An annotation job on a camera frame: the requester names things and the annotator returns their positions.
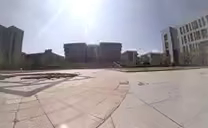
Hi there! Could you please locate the wide dark block building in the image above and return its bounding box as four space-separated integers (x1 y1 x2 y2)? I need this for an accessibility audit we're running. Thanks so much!
63 41 123 66

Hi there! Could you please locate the small dark building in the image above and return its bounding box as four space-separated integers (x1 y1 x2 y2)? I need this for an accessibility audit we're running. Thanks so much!
120 49 139 66

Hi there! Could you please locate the low pale building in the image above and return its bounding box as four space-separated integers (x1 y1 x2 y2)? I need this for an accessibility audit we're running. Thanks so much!
139 51 167 66

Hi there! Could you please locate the pale stone slab plaza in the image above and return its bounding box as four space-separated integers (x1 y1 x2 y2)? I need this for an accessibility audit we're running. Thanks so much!
0 67 208 128

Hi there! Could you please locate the low dark building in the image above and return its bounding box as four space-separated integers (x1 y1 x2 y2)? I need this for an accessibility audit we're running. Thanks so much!
21 48 65 69

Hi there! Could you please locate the large white windowed building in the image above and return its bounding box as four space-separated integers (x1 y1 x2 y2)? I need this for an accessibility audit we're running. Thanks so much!
160 9 208 67

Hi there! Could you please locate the tall grey building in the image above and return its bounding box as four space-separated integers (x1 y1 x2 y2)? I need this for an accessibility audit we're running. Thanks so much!
0 21 25 70

